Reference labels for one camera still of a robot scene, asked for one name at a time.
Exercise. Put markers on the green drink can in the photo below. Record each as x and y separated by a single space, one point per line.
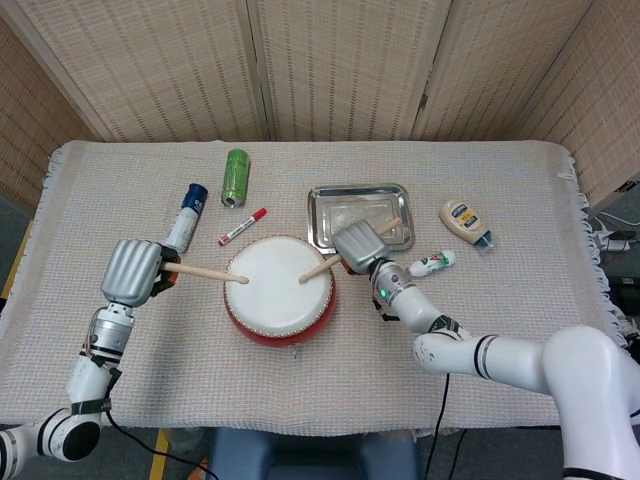
235 177

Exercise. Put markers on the white power strip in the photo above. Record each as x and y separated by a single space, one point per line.
615 244

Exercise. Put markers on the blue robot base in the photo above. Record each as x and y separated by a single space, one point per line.
310 457

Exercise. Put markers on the rectangular metal tray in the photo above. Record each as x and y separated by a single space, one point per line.
330 210

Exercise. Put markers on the wooden drumstick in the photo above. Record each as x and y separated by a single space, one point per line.
210 273
317 271

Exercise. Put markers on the beige woven tablecloth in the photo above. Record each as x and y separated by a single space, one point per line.
200 365

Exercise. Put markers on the black device box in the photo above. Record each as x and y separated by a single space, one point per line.
625 295

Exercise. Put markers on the white spray bottle blue cap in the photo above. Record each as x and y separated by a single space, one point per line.
189 212

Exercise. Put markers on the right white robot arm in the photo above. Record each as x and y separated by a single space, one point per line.
525 360

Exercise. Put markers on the woven folding screen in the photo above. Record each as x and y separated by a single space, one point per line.
340 65

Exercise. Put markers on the orange floor object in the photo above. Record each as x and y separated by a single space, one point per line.
202 472

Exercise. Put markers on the red drum white skin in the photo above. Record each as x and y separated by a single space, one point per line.
277 305

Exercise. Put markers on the mayonnaise squeeze bottle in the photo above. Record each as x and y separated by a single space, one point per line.
462 217

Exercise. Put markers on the small white green bottle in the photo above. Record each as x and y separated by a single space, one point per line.
432 262

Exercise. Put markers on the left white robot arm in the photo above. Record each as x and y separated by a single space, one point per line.
90 375

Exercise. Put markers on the red whiteboard marker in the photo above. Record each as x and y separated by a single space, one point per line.
241 227

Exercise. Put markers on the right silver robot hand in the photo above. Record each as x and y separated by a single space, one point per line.
357 247

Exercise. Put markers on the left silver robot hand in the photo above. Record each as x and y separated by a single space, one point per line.
127 270

